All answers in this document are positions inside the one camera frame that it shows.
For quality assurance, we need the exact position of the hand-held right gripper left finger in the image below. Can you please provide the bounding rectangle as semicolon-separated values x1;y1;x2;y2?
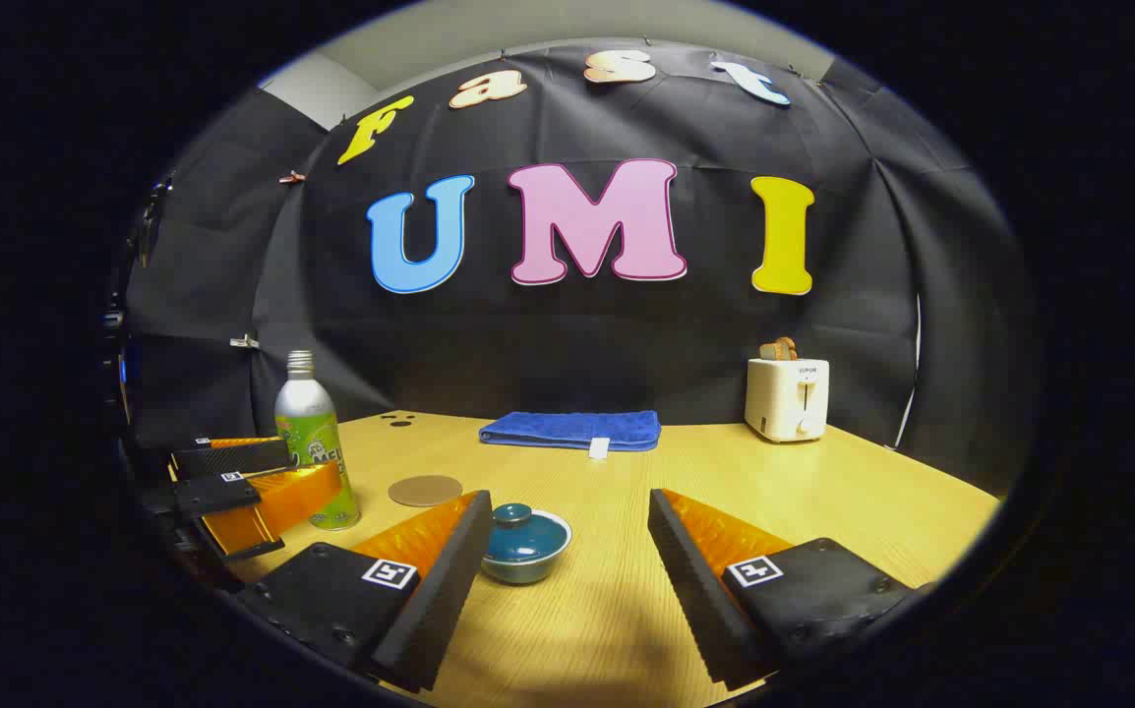
236;490;495;694

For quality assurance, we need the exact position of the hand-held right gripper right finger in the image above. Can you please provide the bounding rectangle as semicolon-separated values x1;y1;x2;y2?
648;489;923;692

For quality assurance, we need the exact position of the green label metal water bottle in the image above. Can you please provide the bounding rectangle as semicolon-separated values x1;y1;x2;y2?
274;350;362;532

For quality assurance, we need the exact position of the blue teacup lid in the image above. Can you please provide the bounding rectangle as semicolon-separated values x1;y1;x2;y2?
484;502;569;564

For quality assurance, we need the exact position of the round cork coaster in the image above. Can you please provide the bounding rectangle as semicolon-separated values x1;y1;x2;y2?
388;475;464;508

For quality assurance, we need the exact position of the folded blue towel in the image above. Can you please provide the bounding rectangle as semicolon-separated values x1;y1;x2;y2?
478;410;663;461

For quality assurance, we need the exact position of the white toaster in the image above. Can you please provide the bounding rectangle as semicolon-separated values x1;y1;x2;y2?
745;357;830;443

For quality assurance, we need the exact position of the black backdrop cloth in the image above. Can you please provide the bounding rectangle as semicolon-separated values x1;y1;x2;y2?
125;39;1021;493

